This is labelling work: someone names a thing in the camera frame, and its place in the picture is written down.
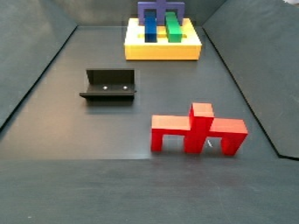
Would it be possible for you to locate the blue long bar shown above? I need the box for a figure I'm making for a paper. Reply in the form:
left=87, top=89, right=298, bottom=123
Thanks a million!
left=144, top=11, right=156, bottom=43

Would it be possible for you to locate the green long bar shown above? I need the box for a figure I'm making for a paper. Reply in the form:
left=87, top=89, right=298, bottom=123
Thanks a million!
left=164, top=11, right=183, bottom=43

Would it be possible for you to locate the purple cross-shaped block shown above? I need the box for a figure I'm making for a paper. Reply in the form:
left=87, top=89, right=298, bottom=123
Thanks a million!
left=136, top=0, right=184, bottom=25

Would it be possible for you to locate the yellow slotted board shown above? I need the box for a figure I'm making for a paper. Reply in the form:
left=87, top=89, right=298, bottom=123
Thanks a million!
left=124, top=18, right=202, bottom=60

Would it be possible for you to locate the red cross-shaped block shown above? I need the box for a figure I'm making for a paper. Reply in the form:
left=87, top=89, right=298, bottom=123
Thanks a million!
left=151, top=102, right=249, bottom=156

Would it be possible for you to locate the black angle bracket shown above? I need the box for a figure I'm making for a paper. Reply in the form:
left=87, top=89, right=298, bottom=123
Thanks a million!
left=79, top=68, right=136, bottom=100

